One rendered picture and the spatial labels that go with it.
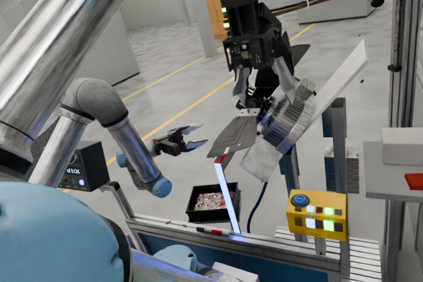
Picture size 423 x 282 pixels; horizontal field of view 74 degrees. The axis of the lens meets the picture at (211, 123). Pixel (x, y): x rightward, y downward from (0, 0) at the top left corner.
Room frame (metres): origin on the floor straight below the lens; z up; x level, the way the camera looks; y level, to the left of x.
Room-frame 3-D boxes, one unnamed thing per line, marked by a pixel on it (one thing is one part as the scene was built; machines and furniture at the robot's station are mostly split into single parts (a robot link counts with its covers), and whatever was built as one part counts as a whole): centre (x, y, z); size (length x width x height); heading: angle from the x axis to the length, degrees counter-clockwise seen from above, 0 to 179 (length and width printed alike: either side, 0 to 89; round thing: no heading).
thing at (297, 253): (0.80, 0.11, 0.82); 0.90 x 0.04 x 0.08; 59
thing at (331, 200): (0.60, -0.23, 1.02); 0.16 x 0.10 x 0.11; 59
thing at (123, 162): (0.99, 0.34, 1.18); 0.11 x 0.08 x 0.09; 96
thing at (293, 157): (1.12, -0.32, 0.46); 0.09 x 0.04 x 0.91; 149
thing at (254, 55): (0.48, -0.10, 1.62); 0.09 x 0.08 x 0.12; 149
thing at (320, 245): (0.60, -0.23, 0.92); 0.03 x 0.03 x 0.12; 59
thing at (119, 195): (1.02, 0.48, 0.96); 0.03 x 0.03 x 0.20; 59
